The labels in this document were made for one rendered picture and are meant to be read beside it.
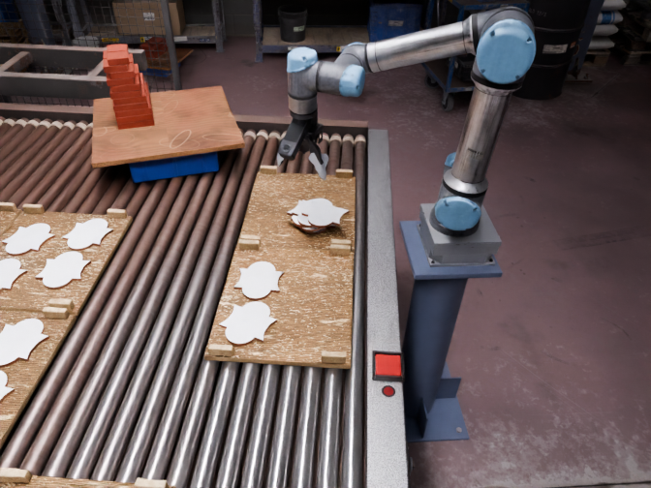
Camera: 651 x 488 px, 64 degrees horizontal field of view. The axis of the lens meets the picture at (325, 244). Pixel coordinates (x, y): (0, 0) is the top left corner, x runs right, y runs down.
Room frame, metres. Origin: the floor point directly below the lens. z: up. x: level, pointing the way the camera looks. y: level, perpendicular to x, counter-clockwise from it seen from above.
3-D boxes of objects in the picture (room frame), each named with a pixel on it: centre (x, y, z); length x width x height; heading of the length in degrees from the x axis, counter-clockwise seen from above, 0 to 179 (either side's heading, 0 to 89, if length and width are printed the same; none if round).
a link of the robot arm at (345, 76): (1.28, -0.03, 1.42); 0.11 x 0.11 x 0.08; 75
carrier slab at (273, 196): (1.39, 0.08, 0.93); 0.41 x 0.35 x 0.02; 178
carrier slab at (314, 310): (0.98, 0.10, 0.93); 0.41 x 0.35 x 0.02; 178
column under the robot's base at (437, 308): (1.30, -0.39, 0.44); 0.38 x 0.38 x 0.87; 5
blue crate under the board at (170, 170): (1.71, 0.58, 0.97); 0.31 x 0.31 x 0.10; 19
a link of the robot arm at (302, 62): (1.29, 0.07, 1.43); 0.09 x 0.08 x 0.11; 75
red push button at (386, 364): (0.78, -0.16, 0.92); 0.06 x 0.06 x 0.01; 87
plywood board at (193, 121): (1.77, 0.61, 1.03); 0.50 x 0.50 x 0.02; 19
